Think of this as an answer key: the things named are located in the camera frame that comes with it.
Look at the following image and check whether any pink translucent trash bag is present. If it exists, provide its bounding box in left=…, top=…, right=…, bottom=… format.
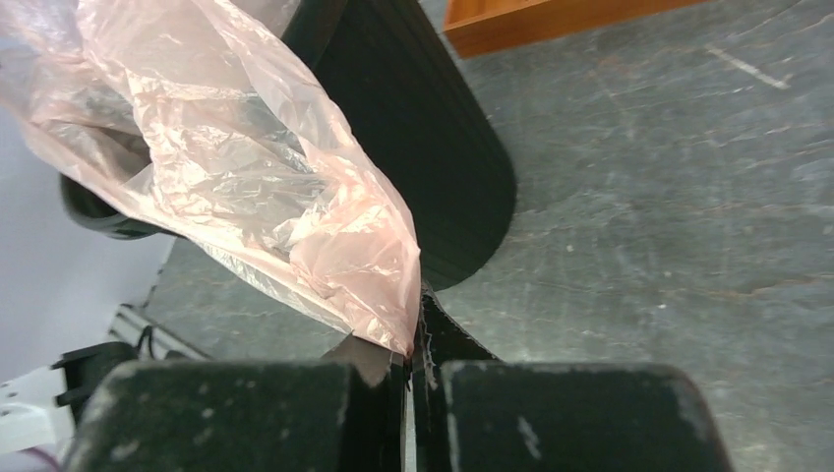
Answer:
left=1, top=1, right=421, bottom=355

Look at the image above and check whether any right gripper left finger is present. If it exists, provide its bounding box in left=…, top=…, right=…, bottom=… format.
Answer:
left=63, top=336, right=406, bottom=471

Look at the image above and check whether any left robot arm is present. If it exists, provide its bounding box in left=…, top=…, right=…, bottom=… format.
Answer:
left=1, top=341, right=139, bottom=471

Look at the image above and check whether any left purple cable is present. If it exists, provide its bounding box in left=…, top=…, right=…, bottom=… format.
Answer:
left=26, top=446, right=63, bottom=472

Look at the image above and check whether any orange compartment tray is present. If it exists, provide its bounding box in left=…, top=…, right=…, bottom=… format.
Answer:
left=443, top=0, right=698, bottom=58

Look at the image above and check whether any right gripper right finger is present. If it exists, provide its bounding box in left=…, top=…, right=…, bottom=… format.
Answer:
left=411, top=289, right=733, bottom=471

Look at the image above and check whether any black plastic trash bin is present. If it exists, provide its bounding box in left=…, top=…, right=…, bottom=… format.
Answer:
left=78, top=1, right=516, bottom=289

